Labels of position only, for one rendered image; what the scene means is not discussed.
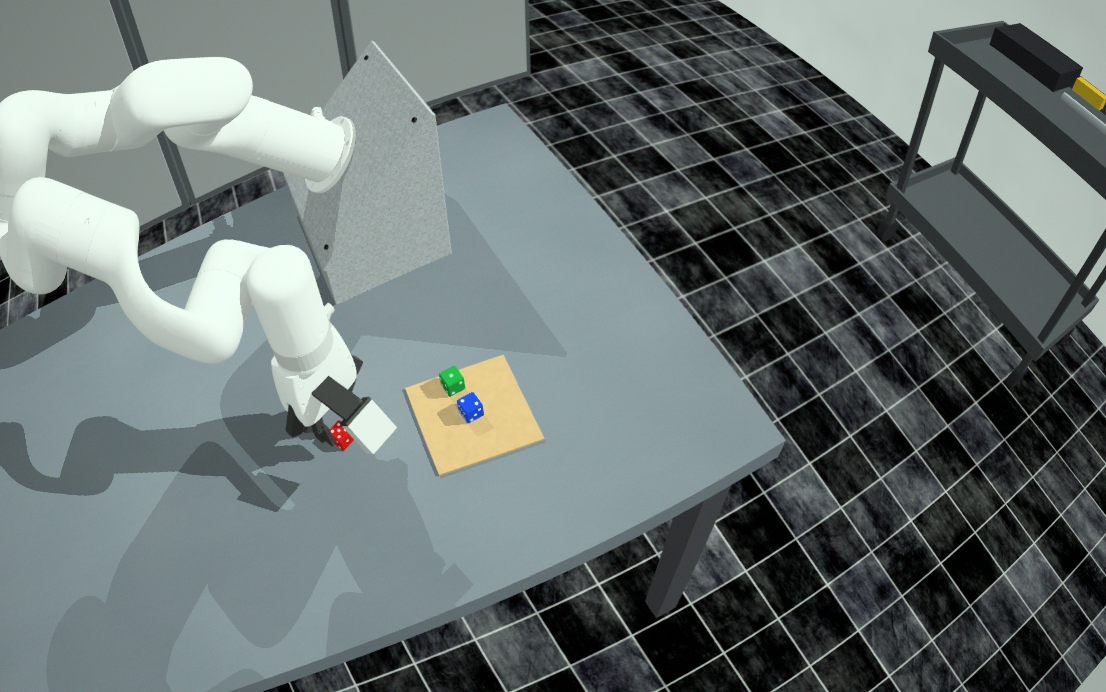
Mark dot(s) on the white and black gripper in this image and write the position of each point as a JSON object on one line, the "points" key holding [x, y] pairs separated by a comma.
{"points": [[295, 388]]}

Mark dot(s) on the red die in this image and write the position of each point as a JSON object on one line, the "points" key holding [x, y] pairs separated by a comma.
{"points": [[341, 436]]}

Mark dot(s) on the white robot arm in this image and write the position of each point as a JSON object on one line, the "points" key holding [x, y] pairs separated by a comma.
{"points": [[52, 222]]}

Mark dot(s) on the green die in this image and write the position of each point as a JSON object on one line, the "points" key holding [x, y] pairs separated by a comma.
{"points": [[452, 381]]}

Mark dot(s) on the tan flat mat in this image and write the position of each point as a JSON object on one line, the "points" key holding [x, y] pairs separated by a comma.
{"points": [[507, 424]]}

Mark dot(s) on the blue die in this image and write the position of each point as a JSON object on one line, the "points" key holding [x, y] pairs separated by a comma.
{"points": [[470, 407]]}

